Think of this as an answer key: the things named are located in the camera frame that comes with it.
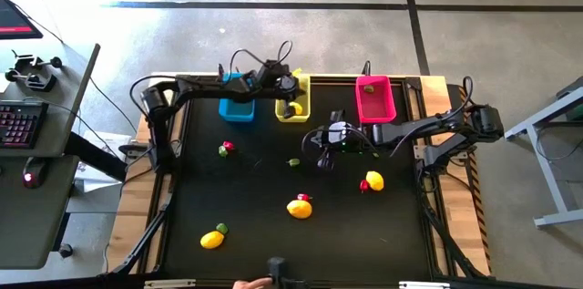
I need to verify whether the white metal bracket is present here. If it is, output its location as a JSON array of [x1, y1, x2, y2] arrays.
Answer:
[[399, 281, 451, 289], [144, 278, 197, 289]]

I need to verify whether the black computer mouse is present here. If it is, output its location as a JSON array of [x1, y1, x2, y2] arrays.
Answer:
[[21, 157, 47, 190]]

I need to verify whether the black desk clamp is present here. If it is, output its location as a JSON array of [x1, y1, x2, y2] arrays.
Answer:
[[4, 68, 59, 93], [11, 49, 64, 71]]

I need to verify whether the yellow plastic basket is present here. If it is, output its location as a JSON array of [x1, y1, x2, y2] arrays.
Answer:
[[274, 73, 312, 124]]

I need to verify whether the black control handle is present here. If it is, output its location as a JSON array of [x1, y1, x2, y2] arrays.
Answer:
[[266, 255, 289, 286]]

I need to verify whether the black backlit keyboard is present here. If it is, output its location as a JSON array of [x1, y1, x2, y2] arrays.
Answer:
[[0, 100, 50, 150]]

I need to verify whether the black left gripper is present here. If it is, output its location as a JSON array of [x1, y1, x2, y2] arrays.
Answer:
[[254, 60, 306, 120]]

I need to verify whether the orange-yellow toy fruit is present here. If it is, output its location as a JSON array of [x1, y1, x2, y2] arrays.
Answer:
[[286, 199, 314, 221]]

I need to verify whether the pink plastic basket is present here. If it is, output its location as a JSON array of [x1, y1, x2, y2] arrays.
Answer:
[[354, 75, 398, 126]]

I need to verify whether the blue plastic basket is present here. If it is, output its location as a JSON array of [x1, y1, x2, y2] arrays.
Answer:
[[218, 72, 256, 123]]

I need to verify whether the black yellow hazard tape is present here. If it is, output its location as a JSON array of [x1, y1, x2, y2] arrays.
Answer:
[[457, 86, 493, 276]]

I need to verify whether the black computer monitor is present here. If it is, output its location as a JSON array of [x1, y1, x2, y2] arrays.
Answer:
[[0, 0, 45, 41]]

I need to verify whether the person's hand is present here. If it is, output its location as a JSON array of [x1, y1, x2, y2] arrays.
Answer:
[[231, 277, 274, 289]]

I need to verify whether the black desk foot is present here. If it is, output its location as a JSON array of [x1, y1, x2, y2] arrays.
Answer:
[[63, 131, 129, 184]]

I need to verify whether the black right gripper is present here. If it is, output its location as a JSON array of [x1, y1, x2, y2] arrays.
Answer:
[[316, 109, 373, 173]]

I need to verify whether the grey metal stand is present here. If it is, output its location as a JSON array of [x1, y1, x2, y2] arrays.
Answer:
[[503, 77, 583, 230]]

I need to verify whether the white paper sheet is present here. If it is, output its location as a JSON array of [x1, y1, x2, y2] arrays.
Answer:
[[75, 129, 138, 192]]

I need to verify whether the grey desk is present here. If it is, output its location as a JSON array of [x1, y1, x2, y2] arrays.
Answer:
[[0, 42, 102, 272]]

